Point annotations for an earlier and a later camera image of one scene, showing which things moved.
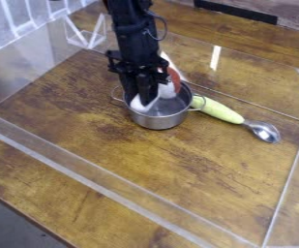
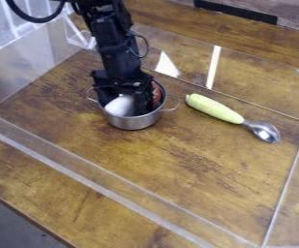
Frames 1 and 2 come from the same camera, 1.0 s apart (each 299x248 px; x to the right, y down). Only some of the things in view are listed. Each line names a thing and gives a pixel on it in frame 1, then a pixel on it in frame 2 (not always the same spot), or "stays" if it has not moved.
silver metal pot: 170,111 to 141,121
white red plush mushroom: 169,88 to 122,106
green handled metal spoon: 266,130 stays
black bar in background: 270,19 stays
